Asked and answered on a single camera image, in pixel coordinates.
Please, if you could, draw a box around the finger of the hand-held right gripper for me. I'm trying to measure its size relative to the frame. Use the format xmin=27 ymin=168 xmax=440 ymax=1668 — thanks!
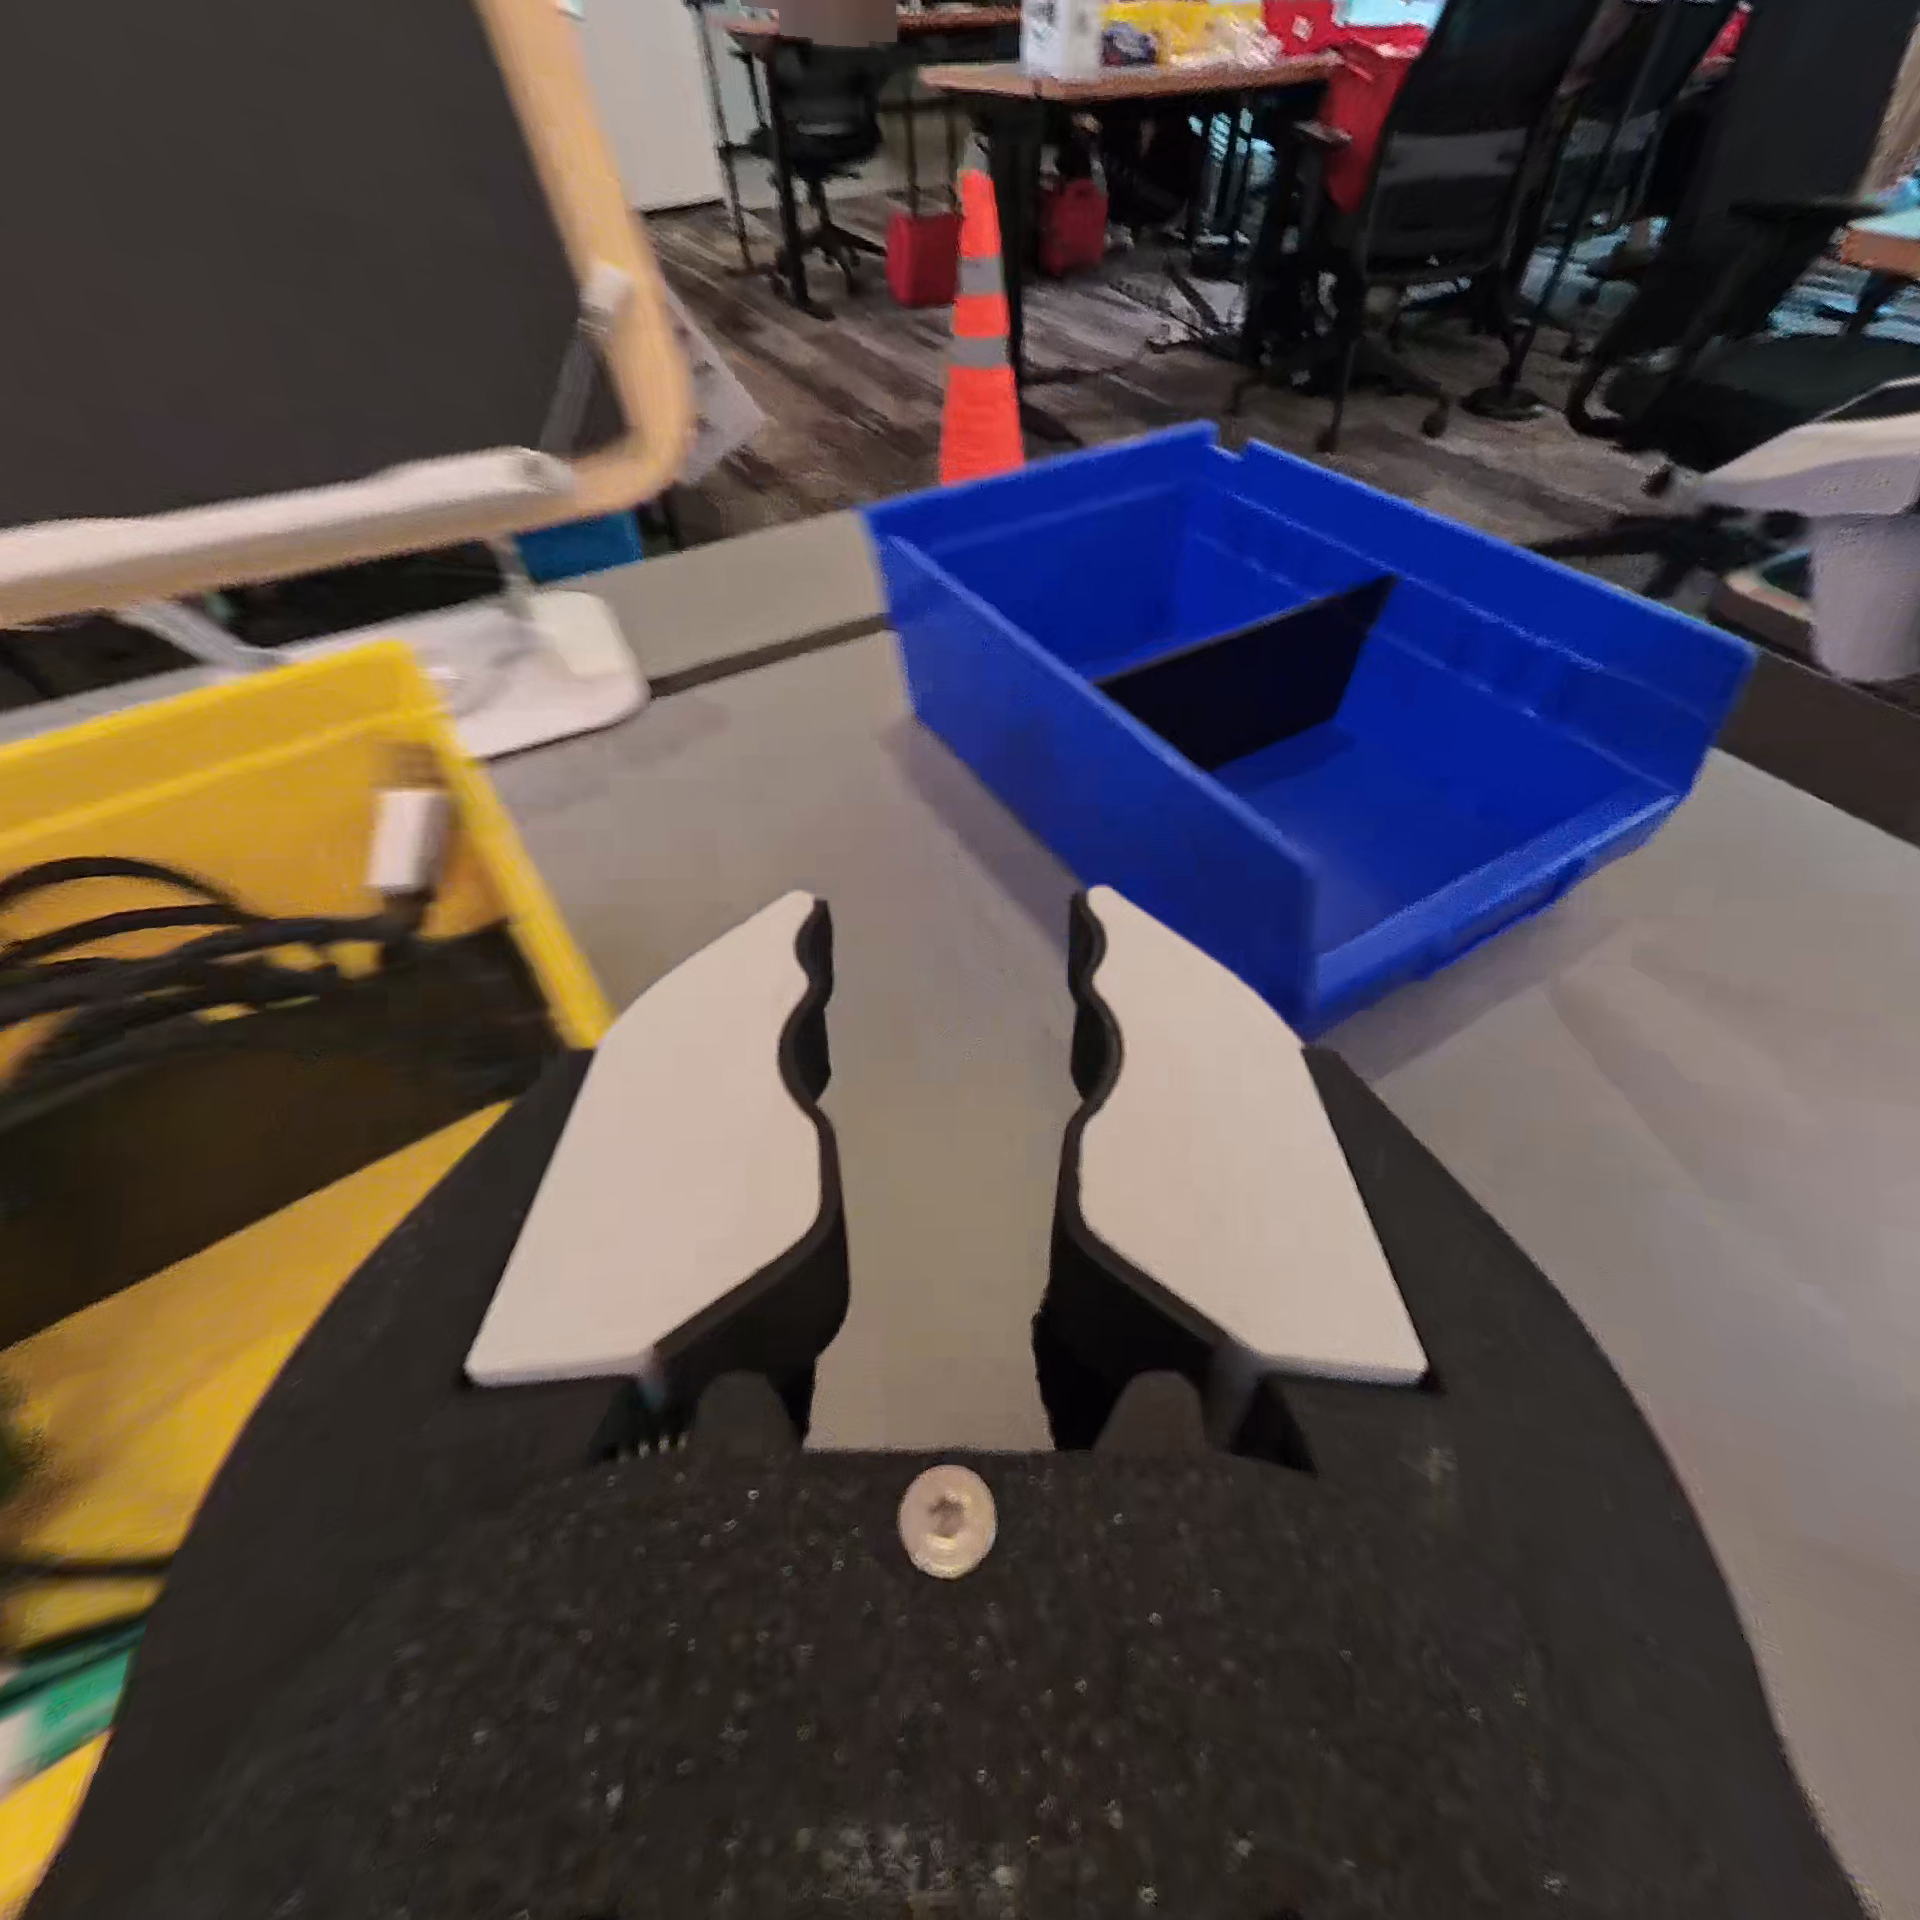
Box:
xmin=1800 ymin=510 xmax=1920 ymax=682
xmin=1691 ymin=382 xmax=1920 ymax=524

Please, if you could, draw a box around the black board wooden rim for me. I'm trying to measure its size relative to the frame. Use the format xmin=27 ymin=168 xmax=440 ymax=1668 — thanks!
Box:
xmin=0 ymin=0 xmax=699 ymax=530

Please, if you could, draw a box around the white clip bar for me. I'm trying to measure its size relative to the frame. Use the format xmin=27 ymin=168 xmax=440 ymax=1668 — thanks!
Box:
xmin=0 ymin=451 xmax=583 ymax=627

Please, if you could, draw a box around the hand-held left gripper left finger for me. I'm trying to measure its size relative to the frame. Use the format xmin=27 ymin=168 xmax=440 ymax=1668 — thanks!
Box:
xmin=463 ymin=889 xmax=846 ymax=1388

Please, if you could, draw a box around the red floor bin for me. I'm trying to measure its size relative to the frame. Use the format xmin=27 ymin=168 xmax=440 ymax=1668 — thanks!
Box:
xmin=880 ymin=205 xmax=967 ymax=307
xmin=1041 ymin=174 xmax=1114 ymax=279

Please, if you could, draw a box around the yellow plastic bin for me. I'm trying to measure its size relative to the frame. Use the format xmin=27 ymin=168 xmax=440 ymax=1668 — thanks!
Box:
xmin=0 ymin=641 xmax=618 ymax=1893

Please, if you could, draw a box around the blue plastic container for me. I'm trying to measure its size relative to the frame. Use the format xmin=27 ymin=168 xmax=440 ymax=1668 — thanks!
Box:
xmin=516 ymin=510 xmax=646 ymax=591

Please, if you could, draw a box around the blue plastic bin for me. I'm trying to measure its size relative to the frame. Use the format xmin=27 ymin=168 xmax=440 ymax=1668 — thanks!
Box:
xmin=859 ymin=422 xmax=1760 ymax=1037

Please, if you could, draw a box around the orange traffic cone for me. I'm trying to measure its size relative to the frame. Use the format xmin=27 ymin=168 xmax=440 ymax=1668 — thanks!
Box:
xmin=930 ymin=168 xmax=1033 ymax=490

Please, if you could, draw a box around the black office chair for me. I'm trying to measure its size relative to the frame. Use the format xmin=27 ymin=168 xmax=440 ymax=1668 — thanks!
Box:
xmin=1568 ymin=0 xmax=1920 ymax=469
xmin=749 ymin=38 xmax=894 ymax=322
xmin=1241 ymin=0 xmax=1611 ymax=455

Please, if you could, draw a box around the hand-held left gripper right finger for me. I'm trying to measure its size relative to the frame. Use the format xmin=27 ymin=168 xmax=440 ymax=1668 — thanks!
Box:
xmin=1033 ymin=889 xmax=1431 ymax=1388

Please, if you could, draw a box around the black cable white plug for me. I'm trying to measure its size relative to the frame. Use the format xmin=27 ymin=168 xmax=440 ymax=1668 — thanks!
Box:
xmin=0 ymin=748 xmax=556 ymax=1138

